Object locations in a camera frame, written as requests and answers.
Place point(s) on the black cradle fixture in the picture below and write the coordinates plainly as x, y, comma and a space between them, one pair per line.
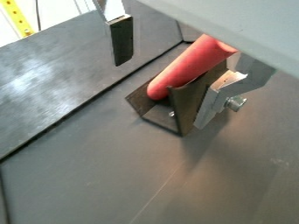
174, 112

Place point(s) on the yellow perforated post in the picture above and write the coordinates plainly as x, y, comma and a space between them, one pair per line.
17, 18

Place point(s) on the red oval cylinder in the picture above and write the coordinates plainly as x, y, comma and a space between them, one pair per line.
202, 56

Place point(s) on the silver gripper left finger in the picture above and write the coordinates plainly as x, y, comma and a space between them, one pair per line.
120, 28

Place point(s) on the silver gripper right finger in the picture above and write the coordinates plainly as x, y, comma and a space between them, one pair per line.
246, 75

